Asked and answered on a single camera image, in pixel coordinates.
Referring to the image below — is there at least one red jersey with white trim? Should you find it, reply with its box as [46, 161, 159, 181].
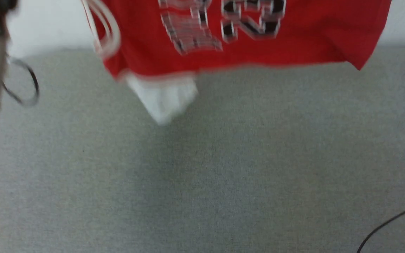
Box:
[81, 0, 393, 126]

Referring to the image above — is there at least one grey fabric sofa cushion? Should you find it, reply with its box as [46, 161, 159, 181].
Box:
[0, 44, 405, 253]

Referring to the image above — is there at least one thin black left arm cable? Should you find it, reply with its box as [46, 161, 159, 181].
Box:
[1, 57, 40, 106]

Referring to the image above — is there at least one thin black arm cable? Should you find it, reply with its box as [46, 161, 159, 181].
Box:
[1, 57, 40, 106]
[356, 201, 405, 253]

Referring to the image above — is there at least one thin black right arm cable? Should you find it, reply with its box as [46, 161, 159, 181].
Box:
[356, 201, 405, 253]

